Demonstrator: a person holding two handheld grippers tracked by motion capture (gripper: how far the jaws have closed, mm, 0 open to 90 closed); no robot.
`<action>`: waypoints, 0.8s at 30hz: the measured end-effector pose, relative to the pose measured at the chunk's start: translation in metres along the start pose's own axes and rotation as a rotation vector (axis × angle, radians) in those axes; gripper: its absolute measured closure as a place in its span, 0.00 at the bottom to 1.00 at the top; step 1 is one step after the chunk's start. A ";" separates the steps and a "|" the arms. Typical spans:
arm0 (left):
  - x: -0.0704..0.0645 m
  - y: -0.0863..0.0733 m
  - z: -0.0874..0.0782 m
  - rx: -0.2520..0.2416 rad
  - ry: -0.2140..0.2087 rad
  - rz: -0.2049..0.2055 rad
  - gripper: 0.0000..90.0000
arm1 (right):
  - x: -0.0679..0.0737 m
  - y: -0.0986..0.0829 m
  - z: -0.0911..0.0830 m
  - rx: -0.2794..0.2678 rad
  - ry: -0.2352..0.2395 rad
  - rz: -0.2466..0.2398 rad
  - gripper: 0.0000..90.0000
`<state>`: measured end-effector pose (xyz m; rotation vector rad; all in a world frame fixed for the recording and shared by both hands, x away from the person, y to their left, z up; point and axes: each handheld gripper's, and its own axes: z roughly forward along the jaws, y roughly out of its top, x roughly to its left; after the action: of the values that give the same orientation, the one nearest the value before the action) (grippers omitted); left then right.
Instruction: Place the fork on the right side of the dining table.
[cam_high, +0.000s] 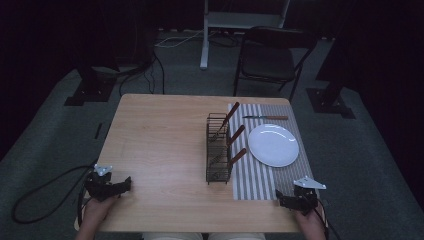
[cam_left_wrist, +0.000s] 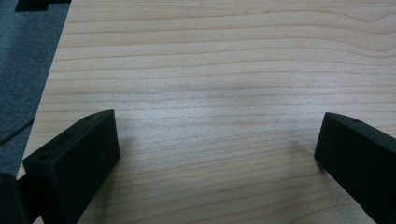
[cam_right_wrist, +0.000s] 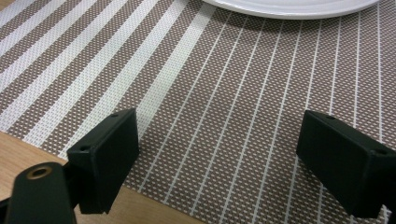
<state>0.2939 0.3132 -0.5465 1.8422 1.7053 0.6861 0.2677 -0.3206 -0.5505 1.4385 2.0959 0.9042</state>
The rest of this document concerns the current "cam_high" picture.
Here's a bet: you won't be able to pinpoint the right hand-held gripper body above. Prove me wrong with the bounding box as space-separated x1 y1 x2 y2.
287 176 327 215

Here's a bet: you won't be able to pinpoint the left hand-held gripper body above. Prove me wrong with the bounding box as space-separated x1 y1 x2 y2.
83 163 122 203

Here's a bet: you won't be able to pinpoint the person's left hand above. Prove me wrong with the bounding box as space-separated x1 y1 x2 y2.
81 195 120 232

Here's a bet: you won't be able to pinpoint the person's right hand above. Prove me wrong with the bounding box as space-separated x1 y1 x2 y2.
294 201 327 236

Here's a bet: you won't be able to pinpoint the grey striped placemat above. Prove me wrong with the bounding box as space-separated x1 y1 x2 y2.
227 102 317 201

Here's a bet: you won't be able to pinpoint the white round plate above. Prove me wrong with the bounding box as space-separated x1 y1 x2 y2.
247 123 300 168

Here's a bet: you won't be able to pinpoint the black folding chair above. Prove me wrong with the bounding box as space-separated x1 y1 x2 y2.
232 25 319 103

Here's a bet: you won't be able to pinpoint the white metal stand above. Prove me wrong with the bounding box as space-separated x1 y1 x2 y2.
199 0 292 71

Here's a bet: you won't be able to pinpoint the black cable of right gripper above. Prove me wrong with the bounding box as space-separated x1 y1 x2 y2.
312 198 343 240

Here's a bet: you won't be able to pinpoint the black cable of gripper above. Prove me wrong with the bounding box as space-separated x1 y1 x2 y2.
11 161 98 225
312 198 343 240

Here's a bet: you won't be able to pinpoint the wooden-handled cutlery piece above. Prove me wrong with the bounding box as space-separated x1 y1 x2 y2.
211 124 247 158
211 147 248 171

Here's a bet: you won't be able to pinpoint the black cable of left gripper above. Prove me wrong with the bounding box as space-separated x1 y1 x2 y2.
11 161 98 225

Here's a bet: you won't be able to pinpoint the dark wire cutlery rack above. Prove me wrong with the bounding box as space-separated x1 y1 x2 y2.
205 112 233 185

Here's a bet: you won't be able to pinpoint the wooden-handled table knife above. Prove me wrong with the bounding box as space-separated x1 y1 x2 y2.
241 114 290 121

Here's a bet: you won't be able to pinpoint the black stand with base plate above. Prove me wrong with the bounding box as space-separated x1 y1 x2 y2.
305 0 357 120
63 59 118 107

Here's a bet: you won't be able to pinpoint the wooden-handled fork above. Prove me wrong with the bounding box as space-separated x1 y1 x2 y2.
212 101 241 142

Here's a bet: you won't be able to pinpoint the black floor cables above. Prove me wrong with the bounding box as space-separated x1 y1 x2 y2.
117 31 241 98

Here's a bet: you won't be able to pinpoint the white floor cable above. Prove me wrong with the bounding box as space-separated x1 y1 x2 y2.
154 29 205 48

